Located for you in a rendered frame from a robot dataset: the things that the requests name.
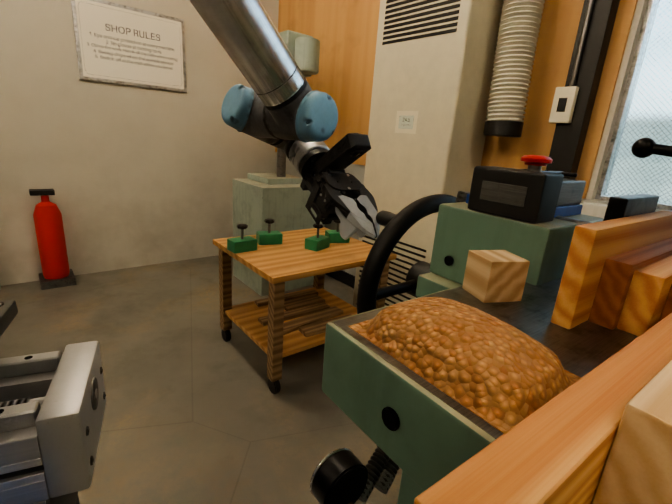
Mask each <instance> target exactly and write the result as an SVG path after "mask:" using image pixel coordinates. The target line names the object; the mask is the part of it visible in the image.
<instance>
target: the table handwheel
mask: <svg viewBox="0 0 672 504"><path fill-rule="evenodd" d="M456 198H457V197H454V196H451V195H446V194H435V195H429V196H426V197H423V198H420V199H418V200H416V201H414V202H412V203H410V204H409V205H407V206H406V207H405V208H403V209H402V210H401V211H400V212H399V213H397V214H396V215H395V216H394V217H393V218H392V219H391V220H390V222H389V223H388V224H387V225H386V226H385V228H384V229H383V230H382V232H381V233H380V234H379V236H378V237H377V239H376V241H375V242H374V244H373V246H372V248H371V250H370V252H369V254H368V256H367V259H366V261H365V264H364V267H363V270H362V273H361V277H360V281H359V287H358V294H357V314H359V313H363V312H367V311H370V310H374V309H376V301H377V300H380V299H383V298H387V297H390V296H394V295H397V294H402V293H406V292H409V293H410V294H412V295H414V296H416V288H417V281H418V276H419V275H421V274H426V273H430V264H431V262H430V263H428V262H425V261H419V262H417V263H415V264H414V265H413V266H412V267H411V268H410V269H409V271H408V273H407V275H406V282H402V283H399V284H395V285H391V286H387V287H382V288H378V286H379V282H380V278H381V275H382V272H383V269H384V267H385V264H386V262H387V260H388V258H389V256H390V254H391V252H392V251H393V249H394V247H395V246H396V244H397V243H398V241H399V240H400V239H401V237H402V236H403V235H404V234H405V233H406V232H407V230H408V229H409V228H410V227H411V226H413V225H414V224H415V223H416V222H417V221H419V220H420V219H422V218H424V217H426V216H428V215H430V214H433V213H437V212H438V211H439V206H440V204H443V203H455V201H456ZM416 297H417V296H416Z"/></svg>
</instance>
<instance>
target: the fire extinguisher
mask: <svg viewBox="0 0 672 504"><path fill-rule="evenodd" d="M29 194H30V196H41V202H40V203H38V204H36V206H35V209H34V213H33V218H34V224H35V230H36V237H37V243H38V249H39V255H40V261H41V267H42V273H39V280H40V286H41V290H47V289H53V288H60V287H66V286H73V285H76V278H75V275H74V273H73V271H72V269H69V263H68V256H67V249H66V242H65V234H64V227H63V220H62V214H61V212H60V210H59V208H58V206H57V205H56V204H55V203H53V202H50V200H49V195H55V191H54V189H29Z"/></svg>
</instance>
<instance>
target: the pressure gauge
mask: <svg viewBox="0 0 672 504"><path fill-rule="evenodd" d="M367 479H368V471H367V468H366V467H365V466H364V465H363V464H362V462H361V461H360V460H359V459H358V458H357V457H356V456H355V455H354V453H353V452H352V450H350V449H349V448H338V449H336V450H334V451H332V452H330V453H329V454H328V455H326V456H325V457H324V458H323V459H322V460H321V461H320V463H319V464H318V465H317V467H316V468H315V470H314V472H313V474H312V476H311V479H310V492H311V494H312V495H313V496H314V497H315V498H316V499H317V501H318V502H319V503H320V504H354V503H355V502H356V501H357V500H358V499H359V497H360V496H361V494H362V493H363V491H364V489H365V487H366V484H367Z"/></svg>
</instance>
